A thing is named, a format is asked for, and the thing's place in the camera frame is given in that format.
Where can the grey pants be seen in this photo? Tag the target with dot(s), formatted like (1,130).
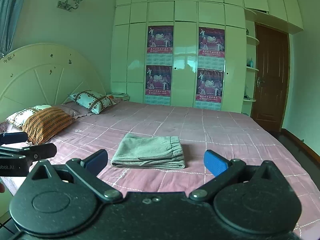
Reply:
(149,152)

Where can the pink quilted bedspread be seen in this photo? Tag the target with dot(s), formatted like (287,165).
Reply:
(274,197)

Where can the pink flat pillow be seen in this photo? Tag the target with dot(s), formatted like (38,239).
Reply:
(74,110)

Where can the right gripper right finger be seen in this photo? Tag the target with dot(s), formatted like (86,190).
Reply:
(226,173)

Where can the white dotted pillow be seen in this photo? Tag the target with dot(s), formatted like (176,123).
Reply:
(18,118)

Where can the white bed headboard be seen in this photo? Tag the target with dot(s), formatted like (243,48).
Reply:
(44,73)

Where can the upper right poster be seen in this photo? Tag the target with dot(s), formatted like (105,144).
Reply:
(211,42)

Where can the brown wooden door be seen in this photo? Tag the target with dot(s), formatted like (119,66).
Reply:
(272,81)

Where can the poster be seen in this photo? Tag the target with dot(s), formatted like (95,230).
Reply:
(160,39)
(211,42)
(209,85)
(158,80)

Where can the grey curtain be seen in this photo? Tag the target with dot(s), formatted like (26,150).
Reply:
(9,13)

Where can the white wardrobe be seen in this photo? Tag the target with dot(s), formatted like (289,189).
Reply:
(129,56)

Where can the orange striped pillow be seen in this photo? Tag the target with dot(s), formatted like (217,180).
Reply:
(45,124)

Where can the lower left poster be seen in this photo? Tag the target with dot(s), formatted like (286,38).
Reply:
(158,80)

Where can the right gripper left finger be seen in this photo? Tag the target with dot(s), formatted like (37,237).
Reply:
(86,170)

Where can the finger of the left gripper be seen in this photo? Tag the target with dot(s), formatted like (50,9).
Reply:
(30,153)
(13,138)

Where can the upper left poster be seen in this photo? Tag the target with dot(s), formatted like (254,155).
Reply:
(160,39)

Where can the corner shelf unit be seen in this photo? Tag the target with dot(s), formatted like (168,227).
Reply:
(251,68)

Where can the lower right poster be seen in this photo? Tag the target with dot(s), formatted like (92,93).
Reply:
(209,85)

